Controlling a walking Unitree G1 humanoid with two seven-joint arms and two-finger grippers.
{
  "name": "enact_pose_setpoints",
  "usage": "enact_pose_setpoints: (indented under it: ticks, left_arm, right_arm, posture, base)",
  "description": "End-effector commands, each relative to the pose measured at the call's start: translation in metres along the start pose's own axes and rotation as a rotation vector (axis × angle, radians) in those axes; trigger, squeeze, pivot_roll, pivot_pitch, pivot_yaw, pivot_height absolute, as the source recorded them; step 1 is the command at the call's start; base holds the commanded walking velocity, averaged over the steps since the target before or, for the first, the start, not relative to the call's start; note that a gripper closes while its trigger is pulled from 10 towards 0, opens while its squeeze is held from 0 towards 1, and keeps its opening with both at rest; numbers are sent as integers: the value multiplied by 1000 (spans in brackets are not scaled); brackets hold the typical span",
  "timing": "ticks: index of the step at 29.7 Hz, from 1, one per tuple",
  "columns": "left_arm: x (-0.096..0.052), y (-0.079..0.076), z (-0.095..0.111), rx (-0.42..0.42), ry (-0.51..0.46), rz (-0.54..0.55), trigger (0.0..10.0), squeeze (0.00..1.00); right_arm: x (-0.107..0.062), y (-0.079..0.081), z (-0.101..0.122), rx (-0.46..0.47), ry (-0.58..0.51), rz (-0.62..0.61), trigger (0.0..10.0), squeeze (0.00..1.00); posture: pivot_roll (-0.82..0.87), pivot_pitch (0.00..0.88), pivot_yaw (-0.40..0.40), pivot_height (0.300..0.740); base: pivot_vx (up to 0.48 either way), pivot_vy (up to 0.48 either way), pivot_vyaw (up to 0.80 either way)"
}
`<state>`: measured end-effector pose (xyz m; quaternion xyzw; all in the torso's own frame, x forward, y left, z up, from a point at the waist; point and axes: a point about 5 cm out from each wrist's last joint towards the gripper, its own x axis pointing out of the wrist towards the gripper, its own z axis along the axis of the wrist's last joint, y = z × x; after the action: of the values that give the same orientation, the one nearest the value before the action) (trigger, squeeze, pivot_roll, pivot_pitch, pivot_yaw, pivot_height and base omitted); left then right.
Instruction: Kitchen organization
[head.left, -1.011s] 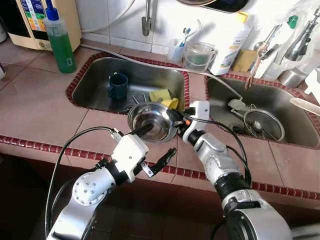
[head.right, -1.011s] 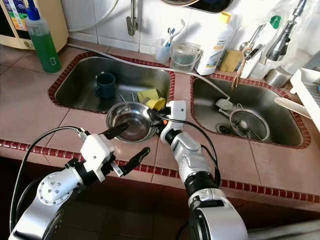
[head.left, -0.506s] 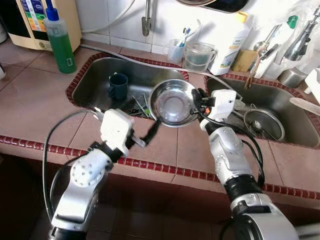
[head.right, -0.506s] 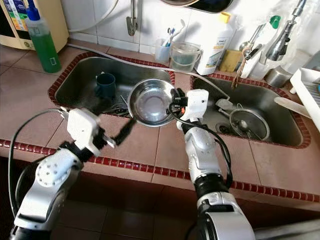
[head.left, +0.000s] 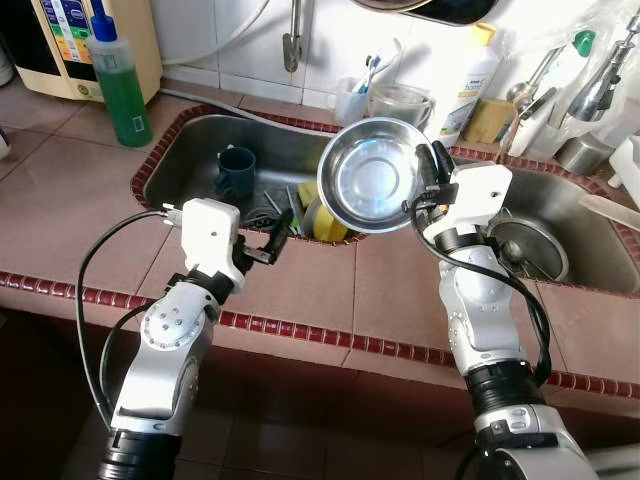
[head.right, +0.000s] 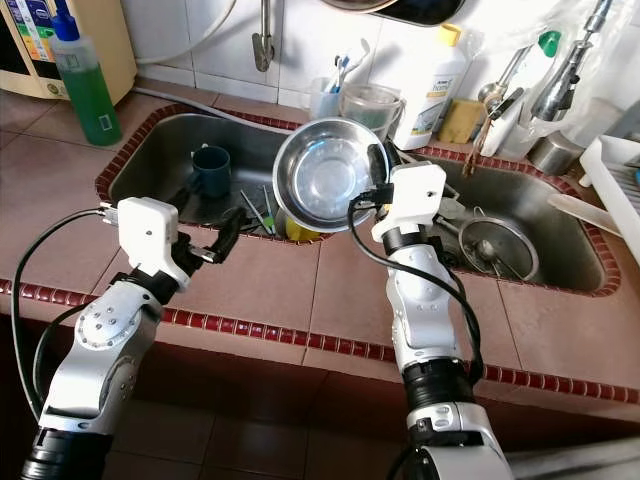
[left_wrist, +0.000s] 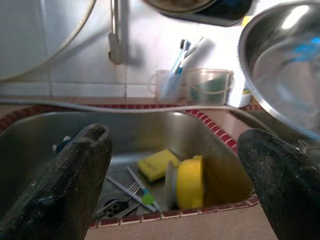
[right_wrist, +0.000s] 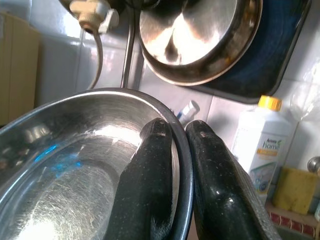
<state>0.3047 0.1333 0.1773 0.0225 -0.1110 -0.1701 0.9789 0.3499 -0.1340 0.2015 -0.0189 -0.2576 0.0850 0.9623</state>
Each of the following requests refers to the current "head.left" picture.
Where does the yellow sponge block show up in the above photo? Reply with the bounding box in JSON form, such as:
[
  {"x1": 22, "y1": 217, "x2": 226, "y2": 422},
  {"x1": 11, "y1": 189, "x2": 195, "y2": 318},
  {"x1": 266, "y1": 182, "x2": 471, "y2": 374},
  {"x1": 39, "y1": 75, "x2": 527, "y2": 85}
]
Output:
[{"x1": 465, "y1": 98, "x2": 516, "y2": 146}]

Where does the dark blue hanging tray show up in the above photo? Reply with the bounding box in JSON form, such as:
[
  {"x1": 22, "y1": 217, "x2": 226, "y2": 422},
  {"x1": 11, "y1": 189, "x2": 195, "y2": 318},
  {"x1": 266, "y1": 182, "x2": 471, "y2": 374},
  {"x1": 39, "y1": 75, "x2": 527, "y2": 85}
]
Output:
[{"x1": 405, "y1": 0, "x2": 498, "y2": 26}]

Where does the steel spoon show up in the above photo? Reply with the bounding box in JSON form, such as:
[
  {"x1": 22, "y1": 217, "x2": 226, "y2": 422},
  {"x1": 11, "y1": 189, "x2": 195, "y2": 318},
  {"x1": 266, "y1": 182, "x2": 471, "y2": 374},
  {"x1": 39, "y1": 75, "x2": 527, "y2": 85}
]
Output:
[{"x1": 500, "y1": 232, "x2": 549, "y2": 276}]

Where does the brown rope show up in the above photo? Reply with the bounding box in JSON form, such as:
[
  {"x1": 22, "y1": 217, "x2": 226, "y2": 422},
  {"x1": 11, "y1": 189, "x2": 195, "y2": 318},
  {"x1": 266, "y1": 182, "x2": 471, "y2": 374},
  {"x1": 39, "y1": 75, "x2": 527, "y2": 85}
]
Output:
[{"x1": 497, "y1": 105, "x2": 526, "y2": 166}]

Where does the steel bowl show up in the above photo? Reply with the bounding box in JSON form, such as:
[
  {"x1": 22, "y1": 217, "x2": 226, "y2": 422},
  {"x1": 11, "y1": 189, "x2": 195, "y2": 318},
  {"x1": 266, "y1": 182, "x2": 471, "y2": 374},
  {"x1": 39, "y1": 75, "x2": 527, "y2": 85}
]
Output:
[{"x1": 317, "y1": 117, "x2": 433, "y2": 234}]

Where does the clear toothbrush cup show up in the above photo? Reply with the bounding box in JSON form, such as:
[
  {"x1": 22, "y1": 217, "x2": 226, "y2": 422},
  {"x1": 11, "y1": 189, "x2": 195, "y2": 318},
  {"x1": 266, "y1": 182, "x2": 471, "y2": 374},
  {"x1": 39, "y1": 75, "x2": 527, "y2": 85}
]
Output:
[{"x1": 330, "y1": 78, "x2": 371, "y2": 126}]

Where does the blue white toothbrush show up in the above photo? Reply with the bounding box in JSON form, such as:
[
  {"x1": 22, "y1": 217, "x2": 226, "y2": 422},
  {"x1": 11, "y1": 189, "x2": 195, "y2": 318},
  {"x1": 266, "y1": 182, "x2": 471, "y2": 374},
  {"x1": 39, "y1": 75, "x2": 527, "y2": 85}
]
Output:
[{"x1": 358, "y1": 52, "x2": 386, "y2": 96}]

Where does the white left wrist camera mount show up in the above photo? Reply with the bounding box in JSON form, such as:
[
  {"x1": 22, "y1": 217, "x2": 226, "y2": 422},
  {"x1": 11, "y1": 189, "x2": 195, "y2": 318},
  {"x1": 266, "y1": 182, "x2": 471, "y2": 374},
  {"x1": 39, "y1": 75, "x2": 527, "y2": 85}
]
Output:
[{"x1": 180, "y1": 198, "x2": 246, "y2": 291}]

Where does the white detergent bottle yellow cap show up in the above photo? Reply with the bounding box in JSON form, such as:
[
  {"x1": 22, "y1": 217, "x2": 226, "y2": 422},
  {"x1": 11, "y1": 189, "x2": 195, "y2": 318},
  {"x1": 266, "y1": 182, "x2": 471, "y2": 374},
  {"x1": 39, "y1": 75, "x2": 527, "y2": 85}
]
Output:
[{"x1": 438, "y1": 22, "x2": 503, "y2": 148}]

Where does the chrome gooseneck faucet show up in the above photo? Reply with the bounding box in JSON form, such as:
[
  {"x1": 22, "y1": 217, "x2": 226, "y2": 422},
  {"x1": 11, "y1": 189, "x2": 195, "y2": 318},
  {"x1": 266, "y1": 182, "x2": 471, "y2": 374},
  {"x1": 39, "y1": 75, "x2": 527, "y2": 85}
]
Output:
[{"x1": 505, "y1": 15, "x2": 640, "y2": 126}]

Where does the grey wall tap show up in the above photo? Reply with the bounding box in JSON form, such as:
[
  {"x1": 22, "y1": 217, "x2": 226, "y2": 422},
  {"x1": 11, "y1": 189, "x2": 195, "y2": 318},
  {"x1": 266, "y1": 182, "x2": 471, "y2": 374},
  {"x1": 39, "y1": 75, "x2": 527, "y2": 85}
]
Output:
[{"x1": 282, "y1": 0, "x2": 306, "y2": 73}]

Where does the clear plastic bucket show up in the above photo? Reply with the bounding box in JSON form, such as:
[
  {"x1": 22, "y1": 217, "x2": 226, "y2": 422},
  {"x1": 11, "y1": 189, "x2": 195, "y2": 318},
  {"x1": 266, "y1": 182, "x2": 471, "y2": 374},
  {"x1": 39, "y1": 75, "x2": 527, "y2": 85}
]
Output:
[{"x1": 368, "y1": 83, "x2": 436, "y2": 129}]

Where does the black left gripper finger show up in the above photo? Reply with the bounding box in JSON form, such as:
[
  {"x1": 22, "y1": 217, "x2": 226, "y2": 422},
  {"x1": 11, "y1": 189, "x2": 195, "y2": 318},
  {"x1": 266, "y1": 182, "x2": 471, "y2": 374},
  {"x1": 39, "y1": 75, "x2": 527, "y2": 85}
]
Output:
[{"x1": 264, "y1": 208, "x2": 299, "y2": 263}]

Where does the beige water purifier appliance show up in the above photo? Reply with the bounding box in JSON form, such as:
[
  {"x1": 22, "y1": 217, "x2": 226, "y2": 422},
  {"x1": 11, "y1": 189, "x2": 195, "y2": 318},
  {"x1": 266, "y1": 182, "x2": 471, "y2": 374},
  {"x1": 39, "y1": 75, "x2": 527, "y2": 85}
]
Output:
[{"x1": 28, "y1": 0, "x2": 164, "y2": 103}]

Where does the steel cup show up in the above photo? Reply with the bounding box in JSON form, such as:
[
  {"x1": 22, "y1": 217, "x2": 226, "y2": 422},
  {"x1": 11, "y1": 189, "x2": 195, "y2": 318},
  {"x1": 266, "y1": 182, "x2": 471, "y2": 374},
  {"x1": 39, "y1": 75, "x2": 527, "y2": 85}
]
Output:
[{"x1": 555, "y1": 130, "x2": 606, "y2": 176}]

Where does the clear plastic bag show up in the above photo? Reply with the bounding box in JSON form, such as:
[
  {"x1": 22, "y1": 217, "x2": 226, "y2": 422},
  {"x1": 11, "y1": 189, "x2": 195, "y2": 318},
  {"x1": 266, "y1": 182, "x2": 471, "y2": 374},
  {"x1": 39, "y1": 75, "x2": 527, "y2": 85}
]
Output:
[{"x1": 500, "y1": 0, "x2": 640, "y2": 151}]

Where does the white dish rack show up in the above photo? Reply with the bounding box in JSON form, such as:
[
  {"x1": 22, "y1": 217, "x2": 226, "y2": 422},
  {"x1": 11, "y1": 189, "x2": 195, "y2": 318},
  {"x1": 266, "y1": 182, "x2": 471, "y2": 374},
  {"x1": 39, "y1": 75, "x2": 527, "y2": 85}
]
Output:
[{"x1": 610, "y1": 135, "x2": 640, "y2": 206}]

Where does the green soap bottle blue cap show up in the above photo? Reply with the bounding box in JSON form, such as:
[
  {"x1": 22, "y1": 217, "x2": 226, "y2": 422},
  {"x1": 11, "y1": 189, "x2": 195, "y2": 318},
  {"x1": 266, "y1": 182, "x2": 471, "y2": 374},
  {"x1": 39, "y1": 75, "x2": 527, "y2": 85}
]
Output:
[{"x1": 88, "y1": 0, "x2": 154, "y2": 149}]

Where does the white chopstick with blue grip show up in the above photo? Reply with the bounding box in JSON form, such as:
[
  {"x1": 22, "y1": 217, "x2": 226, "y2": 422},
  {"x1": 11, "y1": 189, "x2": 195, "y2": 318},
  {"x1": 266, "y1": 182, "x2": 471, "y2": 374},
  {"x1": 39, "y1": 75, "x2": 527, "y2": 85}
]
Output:
[{"x1": 262, "y1": 188, "x2": 286, "y2": 219}]

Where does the large hanging steel basin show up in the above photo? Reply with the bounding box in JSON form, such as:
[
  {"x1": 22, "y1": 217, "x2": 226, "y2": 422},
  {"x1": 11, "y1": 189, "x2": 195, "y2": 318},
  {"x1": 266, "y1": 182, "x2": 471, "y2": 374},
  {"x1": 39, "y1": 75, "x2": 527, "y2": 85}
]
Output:
[{"x1": 350, "y1": 0, "x2": 431, "y2": 13}]

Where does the yellow plastic bowl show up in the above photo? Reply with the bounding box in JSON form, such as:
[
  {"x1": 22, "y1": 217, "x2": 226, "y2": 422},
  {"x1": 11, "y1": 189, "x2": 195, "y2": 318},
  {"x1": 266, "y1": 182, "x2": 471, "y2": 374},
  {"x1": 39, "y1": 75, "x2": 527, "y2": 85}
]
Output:
[{"x1": 300, "y1": 195, "x2": 351, "y2": 244}]

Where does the white wall hose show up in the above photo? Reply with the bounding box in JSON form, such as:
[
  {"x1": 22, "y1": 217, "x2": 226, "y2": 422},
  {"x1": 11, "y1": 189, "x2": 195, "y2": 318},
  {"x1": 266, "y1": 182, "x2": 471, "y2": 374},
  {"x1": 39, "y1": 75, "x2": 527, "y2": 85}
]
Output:
[{"x1": 160, "y1": 0, "x2": 273, "y2": 69}]

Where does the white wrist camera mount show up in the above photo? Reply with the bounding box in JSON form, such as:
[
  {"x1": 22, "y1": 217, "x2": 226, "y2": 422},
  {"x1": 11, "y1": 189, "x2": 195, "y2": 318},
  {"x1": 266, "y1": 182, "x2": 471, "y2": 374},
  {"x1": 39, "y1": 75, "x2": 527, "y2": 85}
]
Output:
[
  {"x1": 180, "y1": 198, "x2": 246, "y2": 291},
  {"x1": 420, "y1": 165, "x2": 513, "y2": 239}
]

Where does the white toothpaste tube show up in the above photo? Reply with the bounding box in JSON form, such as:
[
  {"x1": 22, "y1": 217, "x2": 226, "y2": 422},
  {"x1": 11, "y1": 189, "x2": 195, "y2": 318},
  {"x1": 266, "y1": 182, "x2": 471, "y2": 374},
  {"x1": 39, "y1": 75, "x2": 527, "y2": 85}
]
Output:
[{"x1": 378, "y1": 38, "x2": 406, "y2": 76}]

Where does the steel sink basin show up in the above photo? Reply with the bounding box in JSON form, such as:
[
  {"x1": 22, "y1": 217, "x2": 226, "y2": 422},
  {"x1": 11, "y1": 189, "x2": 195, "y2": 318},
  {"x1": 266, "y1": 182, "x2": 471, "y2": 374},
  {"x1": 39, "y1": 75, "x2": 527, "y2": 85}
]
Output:
[
  {"x1": 450, "y1": 150, "x2": 640, "y2": 298},
  {"x1": 132, "y1": 105, "x2": 401, "y2": 246}
]

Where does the round steel strainer dish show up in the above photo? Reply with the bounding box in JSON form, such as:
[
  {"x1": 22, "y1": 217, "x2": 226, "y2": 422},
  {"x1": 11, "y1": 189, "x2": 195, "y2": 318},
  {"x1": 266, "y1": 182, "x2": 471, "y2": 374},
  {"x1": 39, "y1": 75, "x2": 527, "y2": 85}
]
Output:
[{"x1": 487, "y1": 213, "x2": 571, "y2": 284}]

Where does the cream plastic spatula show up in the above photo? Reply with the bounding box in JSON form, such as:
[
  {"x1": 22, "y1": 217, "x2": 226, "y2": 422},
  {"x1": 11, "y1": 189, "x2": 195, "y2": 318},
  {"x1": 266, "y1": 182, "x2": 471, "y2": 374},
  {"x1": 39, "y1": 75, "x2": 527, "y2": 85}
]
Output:
[{"x1": 578, "y1": 193, "x2": 640, "y2": 233}]

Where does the dark teal mug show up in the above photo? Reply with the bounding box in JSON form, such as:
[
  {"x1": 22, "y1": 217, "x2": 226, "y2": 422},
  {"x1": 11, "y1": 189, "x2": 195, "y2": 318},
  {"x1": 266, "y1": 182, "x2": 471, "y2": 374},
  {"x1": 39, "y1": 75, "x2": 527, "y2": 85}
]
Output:
[{"x1": 215, "y1": 145, "x2": 259, "y2": 201}]

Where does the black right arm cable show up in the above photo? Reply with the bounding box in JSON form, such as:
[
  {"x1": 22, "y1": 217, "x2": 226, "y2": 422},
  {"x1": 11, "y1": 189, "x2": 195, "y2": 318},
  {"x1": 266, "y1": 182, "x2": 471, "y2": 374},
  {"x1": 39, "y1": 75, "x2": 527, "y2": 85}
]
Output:
[{"x1": 405, "y1": 200, "x2": 553, "y2": 386}]

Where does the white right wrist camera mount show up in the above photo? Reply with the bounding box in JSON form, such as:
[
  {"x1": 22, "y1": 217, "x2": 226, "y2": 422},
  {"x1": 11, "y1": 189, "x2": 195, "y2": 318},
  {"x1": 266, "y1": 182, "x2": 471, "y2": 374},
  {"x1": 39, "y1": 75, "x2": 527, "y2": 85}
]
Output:
[{"x1": 420, "y1": 165, "x2": 513, "y2": 239}]

